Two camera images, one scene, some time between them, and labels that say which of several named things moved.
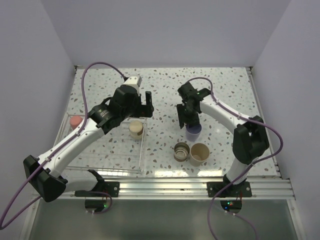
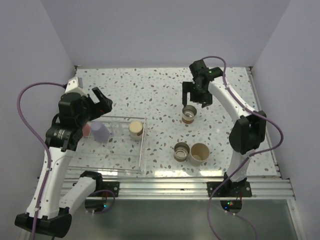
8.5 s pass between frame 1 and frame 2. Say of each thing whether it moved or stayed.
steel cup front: stayed
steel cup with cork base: stayed
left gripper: moved
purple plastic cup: moved
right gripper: moved
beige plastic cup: stayed
